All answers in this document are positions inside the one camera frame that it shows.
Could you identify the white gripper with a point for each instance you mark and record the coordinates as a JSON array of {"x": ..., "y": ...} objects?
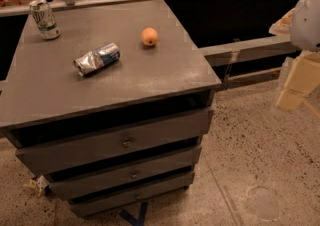
[{"x": 307, "y": 23}]

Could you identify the crushed silver blue redbull can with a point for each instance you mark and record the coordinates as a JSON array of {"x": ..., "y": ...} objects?
[{"x": 97, "y": 59}]

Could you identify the green white 7up can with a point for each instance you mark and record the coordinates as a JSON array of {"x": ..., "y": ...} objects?
[{"x": 43, "y": 15}]

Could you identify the top grey drawer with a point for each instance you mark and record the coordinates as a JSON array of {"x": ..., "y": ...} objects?
[{"x": 57, "y": 156}]

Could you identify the grey drawer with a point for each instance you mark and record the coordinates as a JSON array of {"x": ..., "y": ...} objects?
[
  {"x": 57, "y": 156},
  {"x": 131, "y": 195},
  {"x": 78, "y": 187}
]

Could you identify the small orange fruit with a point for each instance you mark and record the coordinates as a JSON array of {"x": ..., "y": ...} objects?
[{"x": 149, "y": 36}]

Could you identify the middle grey drawer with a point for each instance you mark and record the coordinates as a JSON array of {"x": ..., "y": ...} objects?
[{"x": 78, "y": 187}]

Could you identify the grey drawer cabinet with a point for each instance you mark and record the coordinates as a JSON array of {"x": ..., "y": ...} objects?
[{"x": 45, "y": 100}]

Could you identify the bottom grey drawer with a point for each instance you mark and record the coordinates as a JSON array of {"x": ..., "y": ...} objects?
[{"x": 131, "y": 195}]

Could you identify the crumpled paper scrap on floor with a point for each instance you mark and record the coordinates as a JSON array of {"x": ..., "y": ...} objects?
[{"x": 39, "y": 184}]

